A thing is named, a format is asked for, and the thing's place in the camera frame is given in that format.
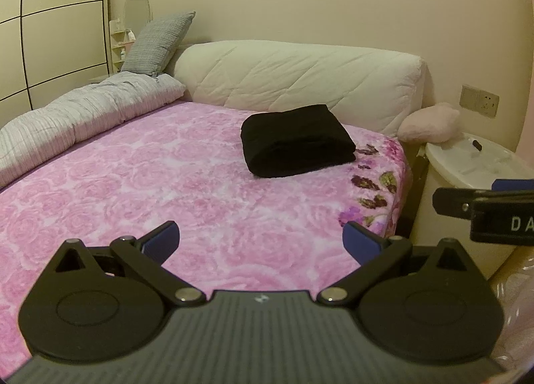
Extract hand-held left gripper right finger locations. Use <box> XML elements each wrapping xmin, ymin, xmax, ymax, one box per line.
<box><xmin>317</xmin><ymin>221</ymin><xmax>473</xmax><ymax>307</ymax></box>

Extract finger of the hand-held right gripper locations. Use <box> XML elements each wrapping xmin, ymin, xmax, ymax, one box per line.
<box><xmin>432</xmin><ymin>187</ymin><xmax>534</xmax><ymax>218</ymax></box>
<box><xmin>491</xmin><ymin>177</ymin><xmax>534</xmax><ymax>193</ymax></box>

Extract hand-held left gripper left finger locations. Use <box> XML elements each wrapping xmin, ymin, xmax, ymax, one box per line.
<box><xmin>54</xmin><ymin>221</ymin><xmax>206</xmax><ymax>307</ymax></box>

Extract black pants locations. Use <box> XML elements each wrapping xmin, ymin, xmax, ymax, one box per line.
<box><xmin>241</xmin><ymin>104</ymin><xmax>357</xmax><ymax>179</ymax></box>

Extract white bedside cabinet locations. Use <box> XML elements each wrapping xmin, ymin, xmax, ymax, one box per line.
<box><xmin>408</xmin><ymin>132</ymin><xmax>527</xmax><ymax>280</ymax></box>

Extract pink floral blanket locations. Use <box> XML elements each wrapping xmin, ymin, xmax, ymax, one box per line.
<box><xmin>0</xmin><ymin>100</ymin><xmax>407</xmax><ymax>368</ymax></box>

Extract pink plush pillow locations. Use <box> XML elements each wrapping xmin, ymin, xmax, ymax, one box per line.
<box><xmin>397</xmin><ymin>102</ymin><xmax>462</xmax><ymax>143</ymax></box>

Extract white ribbed quilt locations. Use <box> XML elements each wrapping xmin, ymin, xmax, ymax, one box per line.
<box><xmin>0</xmin><ymin>72</ymin><xmax>186</xmax><ymax>190</ymax></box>

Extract cream padded headboard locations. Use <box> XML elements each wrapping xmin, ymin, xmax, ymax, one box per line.
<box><xmin>173</xmin><ymin>39</ymin><xmax>430</xmax><ymax>138</ymax></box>

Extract grey pillow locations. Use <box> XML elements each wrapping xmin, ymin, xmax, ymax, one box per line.
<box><xmin>120</xmin><ymin>11</ymin><xmax>197</xmax><ymax>77</ymax></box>

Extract white dresser shelf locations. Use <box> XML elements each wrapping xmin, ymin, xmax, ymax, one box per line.
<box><xmin>108</xmin><ymin>19</ymin><xmax>136</xmax><ymax>76</ymax></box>

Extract oval mirror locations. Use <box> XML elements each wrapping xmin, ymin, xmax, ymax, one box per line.
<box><xmin>124</xmin><ymin>0</ymin><xmax>153</xmax><ymax>32</ymax></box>

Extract cream panelled wardrobe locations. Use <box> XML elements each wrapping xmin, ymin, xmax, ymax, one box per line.
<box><xmin>0</xmin><ymin>0</ymin><xmax>111</xmax><ymax>128</ymax></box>

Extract beige wall socket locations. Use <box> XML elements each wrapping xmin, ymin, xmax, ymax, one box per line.
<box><xmin>459</xmin><ymin>84</ymin><xmax>500</xmax><ymax>118</ymax></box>

